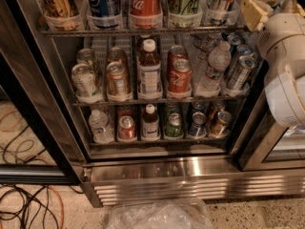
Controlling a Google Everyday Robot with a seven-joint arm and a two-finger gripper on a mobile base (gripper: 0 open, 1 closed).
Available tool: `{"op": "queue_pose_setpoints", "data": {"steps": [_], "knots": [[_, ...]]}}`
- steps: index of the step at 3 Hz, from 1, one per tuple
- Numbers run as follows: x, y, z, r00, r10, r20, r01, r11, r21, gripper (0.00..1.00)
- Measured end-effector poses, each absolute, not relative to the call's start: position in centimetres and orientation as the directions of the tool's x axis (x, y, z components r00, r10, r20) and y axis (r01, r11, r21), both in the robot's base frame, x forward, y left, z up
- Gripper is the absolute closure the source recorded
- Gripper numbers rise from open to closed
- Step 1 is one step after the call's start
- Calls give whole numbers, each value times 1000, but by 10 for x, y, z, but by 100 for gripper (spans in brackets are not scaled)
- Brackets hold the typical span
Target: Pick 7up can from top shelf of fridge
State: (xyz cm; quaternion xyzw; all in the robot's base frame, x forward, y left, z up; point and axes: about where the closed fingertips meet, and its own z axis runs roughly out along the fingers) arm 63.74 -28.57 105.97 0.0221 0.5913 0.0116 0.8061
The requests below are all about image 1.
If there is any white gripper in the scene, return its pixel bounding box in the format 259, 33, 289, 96
240, 0, 305, 84

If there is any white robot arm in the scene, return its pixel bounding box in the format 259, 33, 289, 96
240, 0, 305, 127

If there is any slim silver can middle rear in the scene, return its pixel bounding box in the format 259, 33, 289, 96
227, 33, 244, 46

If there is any slim silver can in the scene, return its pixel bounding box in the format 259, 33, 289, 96
227, 33, 244, 46
227, 55, 255, 91
234, 44, 254, 60

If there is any blue Red Bull can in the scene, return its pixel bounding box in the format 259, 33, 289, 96
207, 0, 234, 25

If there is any slim silver can middle front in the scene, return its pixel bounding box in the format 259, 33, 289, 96
227, 55, 255, 91

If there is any green can top shelf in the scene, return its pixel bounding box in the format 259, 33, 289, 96
167, 0, 202, 28

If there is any green can shelf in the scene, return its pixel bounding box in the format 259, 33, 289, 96
165, 113, 182, 137
167, 0, 202, 28

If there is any red Coke can middle rear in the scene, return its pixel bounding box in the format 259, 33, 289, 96
168, 45, 188, 64

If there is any red coke can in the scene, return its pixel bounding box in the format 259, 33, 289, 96
169, 59, 192, 94
168, 45, 188, 64

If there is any red Coke can middle front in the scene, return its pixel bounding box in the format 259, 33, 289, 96
169, 59, 192, 94

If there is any red Coca-Cola can top shelf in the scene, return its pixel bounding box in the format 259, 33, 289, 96
131, 0, 161, 29

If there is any gold can bottom shelf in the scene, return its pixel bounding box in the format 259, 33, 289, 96
210, 111, 232, 138

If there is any blue can bottom shelf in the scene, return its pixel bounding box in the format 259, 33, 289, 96
188, 112, 207, 138

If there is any brown tea bottle middle shelf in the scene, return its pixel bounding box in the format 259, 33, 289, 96
137, 39, 162, 99

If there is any brown tea bottle shelf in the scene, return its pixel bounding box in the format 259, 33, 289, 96
142, 104, 159, 140
137, 39, 162, 99

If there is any stainless steel display fridge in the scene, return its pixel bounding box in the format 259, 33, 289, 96
0, 0, 305, 207

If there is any green can bottom shelf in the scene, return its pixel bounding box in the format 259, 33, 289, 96
165, 113, 182, 137

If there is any orange can middle shelf rear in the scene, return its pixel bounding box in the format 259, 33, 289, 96
107, 47, 128, 65

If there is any orange can shelf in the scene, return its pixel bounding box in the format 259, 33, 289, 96
106, 62, 130, 102
107, 47, 128, 65

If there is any brown tea bottle bottom shelf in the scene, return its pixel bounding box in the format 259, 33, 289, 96
142, 104, 159, 140

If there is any blue Pepsi can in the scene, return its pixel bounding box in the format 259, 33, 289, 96
88, 0, 121, 29

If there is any orange can middle shelf front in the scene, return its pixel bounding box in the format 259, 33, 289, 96
106, 62, 130, 102

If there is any red can bottom shelf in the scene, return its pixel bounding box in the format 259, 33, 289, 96
118, 115, 136, 140

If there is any silver can middle shelf rear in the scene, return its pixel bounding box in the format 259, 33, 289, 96
76, 48, 96, 69

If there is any silver can shelf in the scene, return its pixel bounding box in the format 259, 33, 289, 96
76, 48, 96, 69
71, 63, 102, 103

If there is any silver can middle shelf front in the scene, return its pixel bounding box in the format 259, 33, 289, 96
71, 63, 102, 103

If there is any clear water bottle bottom shelf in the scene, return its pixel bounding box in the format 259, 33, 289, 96
89, 109, 114, 144

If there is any yellow tea can top shelf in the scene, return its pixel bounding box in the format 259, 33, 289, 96
44, 0, 79, 31

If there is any clear water bottle middle rear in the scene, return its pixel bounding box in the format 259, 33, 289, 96
193, 33, 222, 60

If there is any clear water bottle middle front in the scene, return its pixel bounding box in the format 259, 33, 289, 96
196, 41, 231, 97

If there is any clear plastic bag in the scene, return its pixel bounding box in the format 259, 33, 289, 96
106, 198, 214, 229

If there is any orange cable on floor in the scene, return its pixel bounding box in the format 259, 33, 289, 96
0, 109, 65, 229

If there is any black cable on floor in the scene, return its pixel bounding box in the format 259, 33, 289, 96
0, 124, 84, 229

